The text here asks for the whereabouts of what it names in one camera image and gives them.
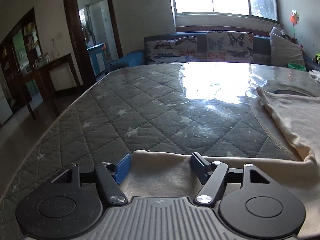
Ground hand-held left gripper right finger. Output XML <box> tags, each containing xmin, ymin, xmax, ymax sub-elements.
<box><xmin>190</xmin><ymin>152</ymin><xmax>271</xmax><ymax>206</ymax></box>

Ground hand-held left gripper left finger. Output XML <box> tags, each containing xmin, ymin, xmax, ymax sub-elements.
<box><xmin>52</xmin><ymin>152</ymin><xmax>132</xmax><ymax>207</ymax></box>

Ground grey quilted star mat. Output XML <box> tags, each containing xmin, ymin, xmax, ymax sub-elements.
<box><xmin>0</xmin><ymin>62</ymin><xmax>320</xmax><ymax>240</ymax></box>

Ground blue sofa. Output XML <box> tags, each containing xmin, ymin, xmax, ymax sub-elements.
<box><xmin>106</xmin><ymin>31</ymin><xmax>320</xmax><ymax>74</ymax></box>

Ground blue cabinet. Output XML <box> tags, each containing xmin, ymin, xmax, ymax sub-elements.
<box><xmin>86</xmin><ymin>42</ymin><xmax>108</xmax><ymax>77</ymax></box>

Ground wide butterfly print cushion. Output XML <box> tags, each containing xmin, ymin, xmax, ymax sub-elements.
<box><xmin>144</xmin><ymin>36</ymin><xmax>198</xmax><ymax>65</ymax></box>

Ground dark wooden side table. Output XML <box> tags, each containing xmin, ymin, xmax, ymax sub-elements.
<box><xmin>19</xmin><ymin>53</ymin><xmax>83</xmax><ymax>121</ymax></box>

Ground square butterfly print cushion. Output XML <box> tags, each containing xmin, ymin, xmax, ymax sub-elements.
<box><xmin>206</xmin><ymin>30</ymin><xmax>255</xmax><ymax>63</ymax></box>

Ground green plastic bowl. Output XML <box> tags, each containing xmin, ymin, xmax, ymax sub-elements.
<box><xmin>287</xmin><ymin>62</ymin><xmax>307</xmax><ymax>71</ymax></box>

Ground grey pillow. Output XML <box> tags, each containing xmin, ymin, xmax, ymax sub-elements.
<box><xmin>269</xmin><ymin>27</ymin><xmax>307</xmax><ymax>68</ymax></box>

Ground wooden shelf with items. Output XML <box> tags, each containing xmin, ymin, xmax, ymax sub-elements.
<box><xmin>0</xmin><ymin>7</ymin><xmax>43</xmax><ymax>80</ymax></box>

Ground colourful pinwheel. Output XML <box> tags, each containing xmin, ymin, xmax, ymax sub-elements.
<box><xmin>289</xmin><ymin>9</ymin><xmax>300</xmax><ymax>44</ymax></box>

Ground dark wooden door frame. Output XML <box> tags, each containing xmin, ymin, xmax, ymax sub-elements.
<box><xmin>61</xmin><ymin>0</ymin><xmax>123</xmax><ymax>88</ymax></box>

